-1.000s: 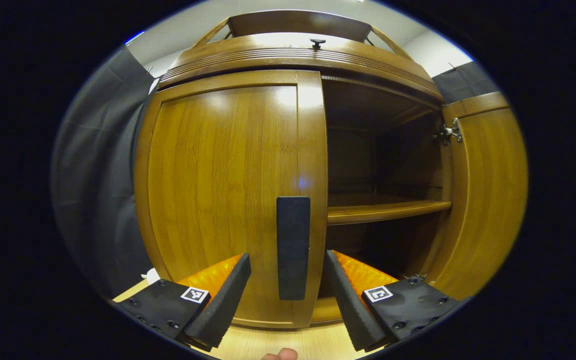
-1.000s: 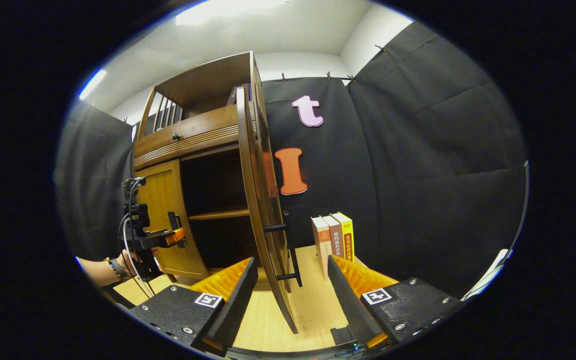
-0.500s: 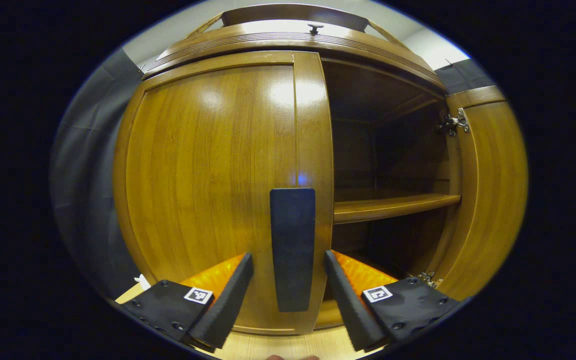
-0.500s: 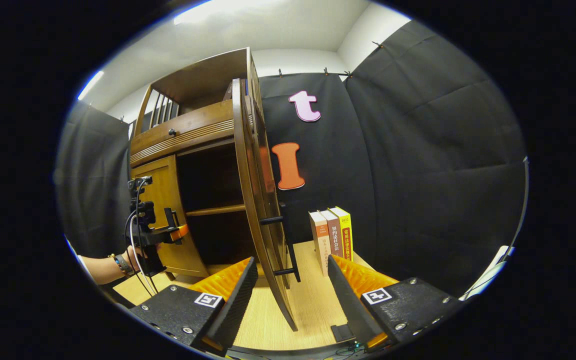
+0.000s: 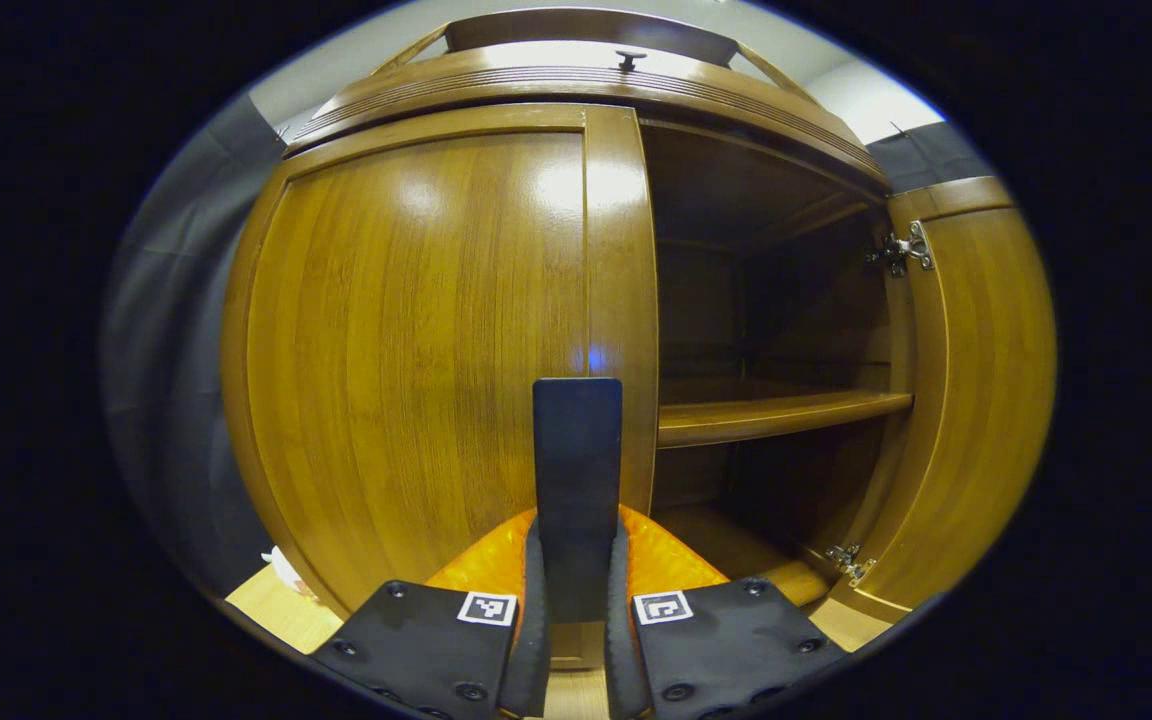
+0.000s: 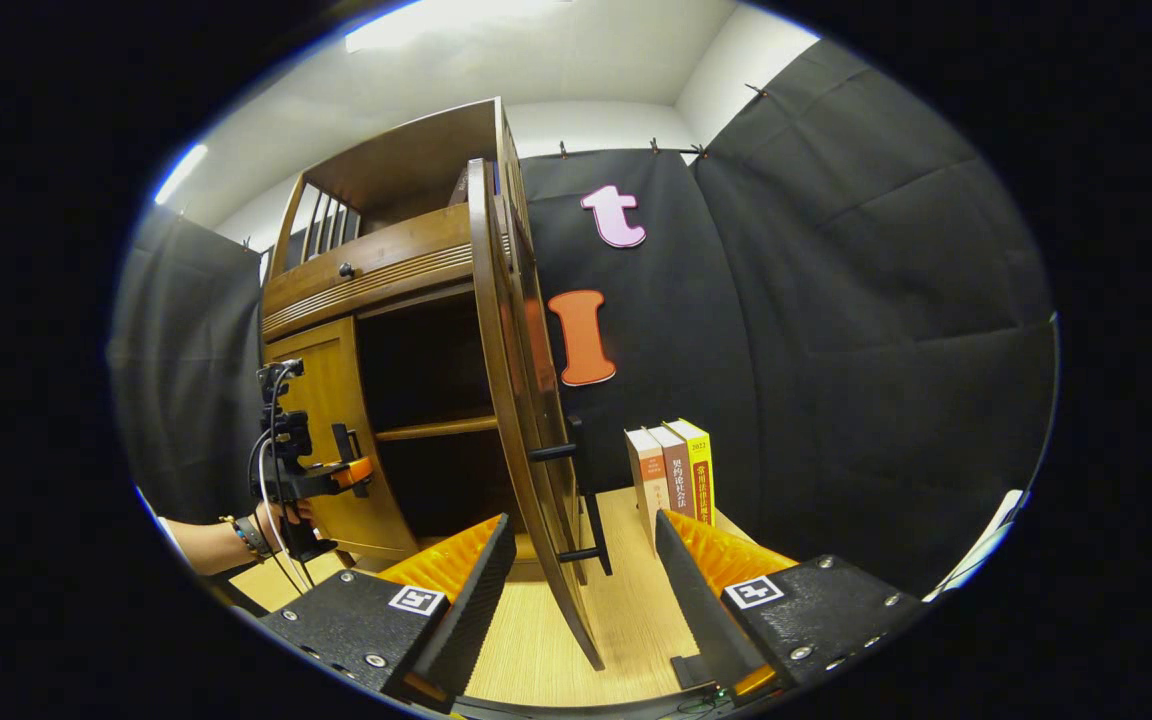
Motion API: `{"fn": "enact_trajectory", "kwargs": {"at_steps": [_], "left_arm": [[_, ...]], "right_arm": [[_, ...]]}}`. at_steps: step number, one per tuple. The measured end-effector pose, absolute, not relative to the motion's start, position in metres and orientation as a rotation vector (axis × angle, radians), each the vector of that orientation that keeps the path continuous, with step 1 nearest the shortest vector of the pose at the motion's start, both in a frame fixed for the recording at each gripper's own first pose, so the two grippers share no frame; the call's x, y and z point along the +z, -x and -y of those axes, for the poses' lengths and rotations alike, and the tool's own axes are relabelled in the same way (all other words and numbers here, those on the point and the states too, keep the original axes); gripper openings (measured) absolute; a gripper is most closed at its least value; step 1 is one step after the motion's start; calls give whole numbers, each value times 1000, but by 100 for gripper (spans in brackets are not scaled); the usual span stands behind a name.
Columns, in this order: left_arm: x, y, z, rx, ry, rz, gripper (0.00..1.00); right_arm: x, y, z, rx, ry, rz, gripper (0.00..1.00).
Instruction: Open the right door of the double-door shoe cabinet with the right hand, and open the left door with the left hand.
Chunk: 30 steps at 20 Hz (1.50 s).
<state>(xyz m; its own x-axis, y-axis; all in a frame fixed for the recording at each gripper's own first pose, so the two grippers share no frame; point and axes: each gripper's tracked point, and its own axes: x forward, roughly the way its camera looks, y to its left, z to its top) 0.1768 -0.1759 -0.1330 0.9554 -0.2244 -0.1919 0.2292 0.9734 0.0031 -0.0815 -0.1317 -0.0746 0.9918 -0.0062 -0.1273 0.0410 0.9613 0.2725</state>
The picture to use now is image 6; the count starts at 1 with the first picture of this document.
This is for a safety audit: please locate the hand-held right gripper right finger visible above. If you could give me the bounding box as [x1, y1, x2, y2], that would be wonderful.
[655, 508, 929, 707]

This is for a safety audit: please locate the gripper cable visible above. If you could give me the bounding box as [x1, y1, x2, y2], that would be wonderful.
[247, 368, 314, 594]

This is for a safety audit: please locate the black door handle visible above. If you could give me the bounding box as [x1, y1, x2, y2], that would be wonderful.
[332, 422, 373, 499]
[528, 415, 615, 578]

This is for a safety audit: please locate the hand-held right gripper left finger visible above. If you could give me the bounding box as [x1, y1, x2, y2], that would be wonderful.
[258, 513, 517, 713]

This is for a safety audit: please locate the beaded wrist bracelet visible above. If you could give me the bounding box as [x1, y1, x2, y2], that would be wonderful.
[219, 513, 273, 562]

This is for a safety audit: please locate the wooden double-door shoe cabinet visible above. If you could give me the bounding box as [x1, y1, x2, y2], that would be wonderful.
[258, 97, 607, 671]

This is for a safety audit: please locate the wooden shoe cabinet door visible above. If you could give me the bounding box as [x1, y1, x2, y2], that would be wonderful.
[466, 158, 607, 671]
[264, 317, 422, 561]

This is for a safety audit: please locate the black backdrop cloth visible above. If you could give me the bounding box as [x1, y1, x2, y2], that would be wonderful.
[108, 40, 1057, 598]

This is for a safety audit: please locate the white and orange book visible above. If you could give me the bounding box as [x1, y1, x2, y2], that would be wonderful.
[625, 428, 672, 552]

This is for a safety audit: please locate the wooden inner cabinet shelf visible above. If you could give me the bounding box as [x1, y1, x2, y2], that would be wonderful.
[374, 414, 500, 444]

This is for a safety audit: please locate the mauve book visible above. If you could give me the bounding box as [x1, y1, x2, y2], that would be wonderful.
[648, 424, 694, 523]

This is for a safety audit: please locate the large ceiling light panel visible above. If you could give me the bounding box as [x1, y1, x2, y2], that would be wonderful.
[344, 0, 577, 54]

